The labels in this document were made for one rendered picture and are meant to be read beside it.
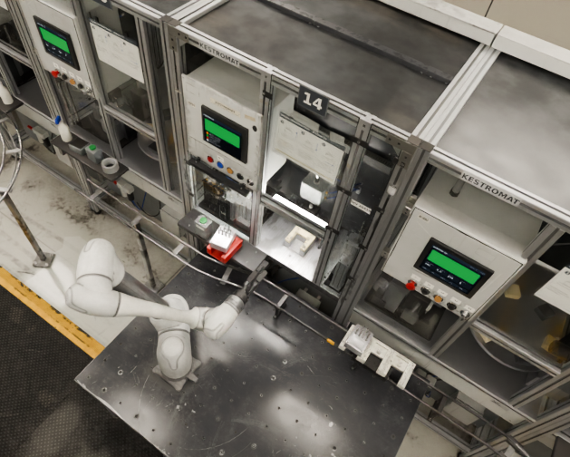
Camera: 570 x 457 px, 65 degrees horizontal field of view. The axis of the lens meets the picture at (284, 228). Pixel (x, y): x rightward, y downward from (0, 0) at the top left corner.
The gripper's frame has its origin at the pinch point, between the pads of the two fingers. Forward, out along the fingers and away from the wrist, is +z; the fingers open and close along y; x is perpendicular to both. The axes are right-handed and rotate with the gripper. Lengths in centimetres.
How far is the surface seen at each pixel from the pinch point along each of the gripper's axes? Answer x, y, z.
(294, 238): 3.4, -19.7, 38.5
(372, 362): -67, -29, 5
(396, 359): -76, -26, 12
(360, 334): -55, -17, 8
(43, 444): 68, -111, -116
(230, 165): 36, 33, 20
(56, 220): 191, -112, -2
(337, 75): 0, 89, 40
